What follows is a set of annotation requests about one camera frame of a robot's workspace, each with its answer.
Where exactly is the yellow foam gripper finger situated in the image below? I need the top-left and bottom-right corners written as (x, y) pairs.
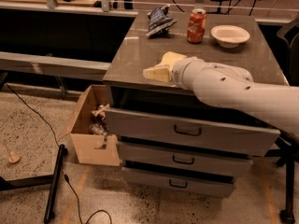
top-left (143, 64), bottom-right (172, 82)

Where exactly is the yellow sponge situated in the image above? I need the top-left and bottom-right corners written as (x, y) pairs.
top-left (158, 51), bottom-right (186, 69)

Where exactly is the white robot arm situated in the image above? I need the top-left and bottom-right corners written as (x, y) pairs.
top-left (143, 57), bottom-right (299, 134)

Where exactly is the white paper bowl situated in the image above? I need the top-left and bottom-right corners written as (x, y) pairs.
top-left (210, 25), bottom-right (250, 49)

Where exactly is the blue chip bag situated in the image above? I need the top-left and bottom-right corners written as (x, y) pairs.
top-left (146, 5), bottom-right (178, 37)

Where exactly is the top grey drawer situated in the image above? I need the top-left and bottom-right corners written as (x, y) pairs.
top-left (105, 108), bottom-right (280, 156)

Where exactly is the grey drawer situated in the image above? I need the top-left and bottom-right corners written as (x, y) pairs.
top-left (121, 167), bottom-right (235, 198)
top-left (105, 108), bottom-right (280, 156)
top-left (118, 142), bottom-right (252, 177)

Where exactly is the red soda can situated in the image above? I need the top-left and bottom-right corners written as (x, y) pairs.
top-left (187, 8), bottom-right (206, 44)

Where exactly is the grey drawer cabinet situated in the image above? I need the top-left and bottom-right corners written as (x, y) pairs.
top-left (102, 10), bottom-right (289, 199)

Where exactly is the trash inside cardboard box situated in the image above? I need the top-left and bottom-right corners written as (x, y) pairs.
top-left (89, 105), bottom-right (109, 135)

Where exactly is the cardboard box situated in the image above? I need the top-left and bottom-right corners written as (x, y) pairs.
top-left (59, 85), bottom-right (120, 166)

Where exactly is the middle grey drawer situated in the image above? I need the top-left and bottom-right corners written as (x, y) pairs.
top-left (118, 142), bottom-right (252, 177)

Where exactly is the bottom grey drawer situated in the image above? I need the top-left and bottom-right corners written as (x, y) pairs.
top-left (121, 167), bottom-right (235, 198)

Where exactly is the black stand leg right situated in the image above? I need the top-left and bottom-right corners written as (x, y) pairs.
top-left (265, 131), bottom-right (299, 224)

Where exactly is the small wooden spinning top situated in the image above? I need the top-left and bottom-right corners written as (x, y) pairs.
top-left (5, 144), bottom-right (21, 164)

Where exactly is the black table leg base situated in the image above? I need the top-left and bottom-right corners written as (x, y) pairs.
top-left (0, 144), bottom-right (68, 224)

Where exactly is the black cable on floor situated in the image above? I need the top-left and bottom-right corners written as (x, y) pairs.
top-left (4, 82), bottom-right (113, 224)

